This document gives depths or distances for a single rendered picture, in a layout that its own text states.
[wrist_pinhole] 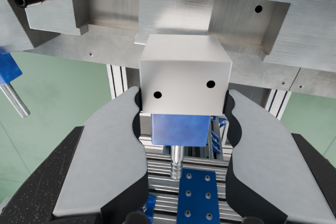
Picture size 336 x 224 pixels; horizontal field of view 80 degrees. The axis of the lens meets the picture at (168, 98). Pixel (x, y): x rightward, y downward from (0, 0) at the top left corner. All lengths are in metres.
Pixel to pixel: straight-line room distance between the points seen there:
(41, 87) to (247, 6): 1.49
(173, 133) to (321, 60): 0.13
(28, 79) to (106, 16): 1.42
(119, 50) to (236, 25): 0.16
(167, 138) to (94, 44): 0.19
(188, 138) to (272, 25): 0.12
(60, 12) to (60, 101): 1.40
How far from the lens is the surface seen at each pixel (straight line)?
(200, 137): 0.16
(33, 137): 2.00
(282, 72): 0.30
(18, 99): 0.33
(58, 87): 1.51
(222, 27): 0.20
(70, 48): 0.32
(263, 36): 0.21
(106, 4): 0.21
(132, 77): 1.00
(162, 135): 0.15
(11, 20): 0.28
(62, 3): 0.20
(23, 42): 0.28
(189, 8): 0.17
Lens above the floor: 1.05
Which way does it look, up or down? 56 degrees down
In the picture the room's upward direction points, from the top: 168 degrees counter-clockwise
